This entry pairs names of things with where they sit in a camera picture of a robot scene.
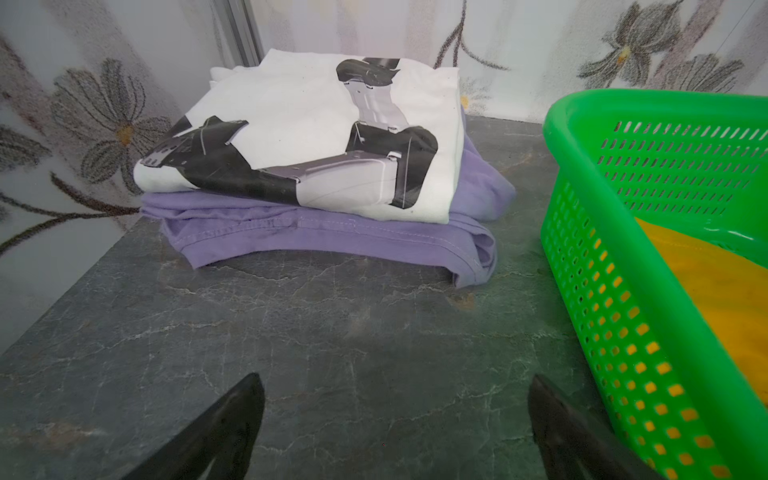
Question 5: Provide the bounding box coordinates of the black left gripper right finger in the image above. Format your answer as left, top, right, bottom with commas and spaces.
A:
527, 374, 661, 479

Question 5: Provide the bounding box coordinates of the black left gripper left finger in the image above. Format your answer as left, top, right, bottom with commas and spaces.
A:
125, 372, 266, 479

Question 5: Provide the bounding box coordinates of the yellow t-shirt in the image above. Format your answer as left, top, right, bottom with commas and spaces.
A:
638, 220, 767, 403

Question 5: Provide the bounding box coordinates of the green plastic basket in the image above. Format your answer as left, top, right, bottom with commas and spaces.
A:
541, 89, 767, 479

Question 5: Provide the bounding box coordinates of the purple folded t-shirt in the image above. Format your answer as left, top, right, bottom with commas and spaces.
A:
141, 117, 515, 288

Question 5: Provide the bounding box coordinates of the white printed folded t-shirt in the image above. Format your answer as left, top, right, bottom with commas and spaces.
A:
133, 50, 464, 224

